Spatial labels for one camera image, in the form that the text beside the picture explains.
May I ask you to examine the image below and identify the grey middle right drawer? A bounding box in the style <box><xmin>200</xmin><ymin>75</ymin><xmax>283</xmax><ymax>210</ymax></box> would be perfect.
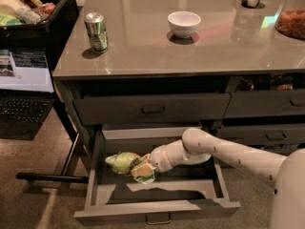
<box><xmin>215</xmin><ymin>124</ymin><xmax>305</xmax><ymax>146</ymax></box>

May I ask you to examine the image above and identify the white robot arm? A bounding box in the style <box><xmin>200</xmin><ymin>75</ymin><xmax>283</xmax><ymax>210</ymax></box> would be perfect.
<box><xmin>132</xmin><ymin>128</ymin><xmax>305</xmax><ymax>229</ymax></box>

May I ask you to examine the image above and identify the grey top right drawer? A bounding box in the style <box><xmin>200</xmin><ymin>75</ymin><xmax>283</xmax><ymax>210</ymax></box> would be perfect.
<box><xmin>224</xmin><ymin>89</ymin><xmax>305</xmax><ymax>118</ymax></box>

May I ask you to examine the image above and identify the green packet in bin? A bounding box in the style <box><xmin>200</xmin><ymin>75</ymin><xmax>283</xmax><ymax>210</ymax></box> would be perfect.
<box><xmin>0</xmin><ymin>13</ymin><xmax>22</xmax><ymax>27</ymax></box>

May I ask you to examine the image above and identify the clear plastic bottle in bin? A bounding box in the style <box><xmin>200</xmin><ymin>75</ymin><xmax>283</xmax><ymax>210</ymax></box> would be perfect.
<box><xmin>16</xmin><ymin>6</ymin><xmax>41</xmax><ymax>24</ymax></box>

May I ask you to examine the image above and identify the green silver soda can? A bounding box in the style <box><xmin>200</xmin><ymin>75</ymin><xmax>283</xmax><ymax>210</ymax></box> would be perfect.
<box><xmin>84</xmin><ymin>12</ymin><xmax>108</xmax><ymax>52</ymax></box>

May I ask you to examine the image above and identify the open black laptop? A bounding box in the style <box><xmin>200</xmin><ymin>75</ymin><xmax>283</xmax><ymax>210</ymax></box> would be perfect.
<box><xmin>0</xmin><ymin>49</ymin><xmax>55</xmax><ymax>140</ymax></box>

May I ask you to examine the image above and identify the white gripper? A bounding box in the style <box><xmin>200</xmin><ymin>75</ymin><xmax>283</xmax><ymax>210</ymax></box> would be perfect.
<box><xmin>131</xmin><ymin>140</ymin><xmax>190</xmax><ymax>177</ymax></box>

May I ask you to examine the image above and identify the white ceramic bowl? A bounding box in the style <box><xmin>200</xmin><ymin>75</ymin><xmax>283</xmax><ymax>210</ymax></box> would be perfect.
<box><xmin>168</xmin><ymin>11</ymin><xmax>201</xmax><ymax>38</ymax></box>

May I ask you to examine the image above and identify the glass jar with snacks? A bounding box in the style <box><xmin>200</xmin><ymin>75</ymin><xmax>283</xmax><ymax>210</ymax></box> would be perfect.
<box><xmin>274</xmin><ymin>0</ymin><xmax>305</xmax><ymax>40</ymax></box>

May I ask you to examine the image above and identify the green jalapeno chip bag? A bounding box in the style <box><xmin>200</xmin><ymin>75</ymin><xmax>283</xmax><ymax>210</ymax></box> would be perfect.
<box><xmin>105</xmin><ymin>152</ymin><xmax>155</xmax><ymax>184</ymax></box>

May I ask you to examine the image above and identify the black plastic storage bin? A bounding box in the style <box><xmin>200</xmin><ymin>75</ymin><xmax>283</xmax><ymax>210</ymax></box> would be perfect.
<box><xmin>0</xmin><ymin>0</ymin><xmax>79</xmax><ymax>70</ymax></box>

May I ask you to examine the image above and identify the white plate in bin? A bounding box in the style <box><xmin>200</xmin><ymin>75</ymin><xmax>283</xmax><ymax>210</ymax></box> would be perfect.
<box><xmin>0</xmin><ymin>0</ymin><xmax>23</xmax><ymax>17</ymax></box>

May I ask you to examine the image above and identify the black cart leg bar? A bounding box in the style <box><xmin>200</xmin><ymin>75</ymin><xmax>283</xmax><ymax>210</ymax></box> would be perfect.
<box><xmin>16</xmin><ymin>173</ymin><xmax>89</xmax><ymax>183</ymax></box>

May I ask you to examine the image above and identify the open grey middle drawer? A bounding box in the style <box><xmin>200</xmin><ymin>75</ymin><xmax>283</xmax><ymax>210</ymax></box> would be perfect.
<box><xmin>74</xmin><ymin>131</ymin><xmax>240</xmax><ymax>225</ymax></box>

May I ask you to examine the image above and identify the red snack packet in bin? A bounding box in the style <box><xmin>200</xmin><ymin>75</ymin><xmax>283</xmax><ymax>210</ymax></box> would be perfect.
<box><xmin>34</xmin><ymin>3</ymin><xmax>55</xmax><ymax>16</ymax></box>

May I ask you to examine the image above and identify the grey top left drawer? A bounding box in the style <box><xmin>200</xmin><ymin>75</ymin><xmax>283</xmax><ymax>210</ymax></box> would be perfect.
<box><xmin>73</xmin><ymin>94</ymin><xmax>230</xmax><ymax>125</ymax></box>

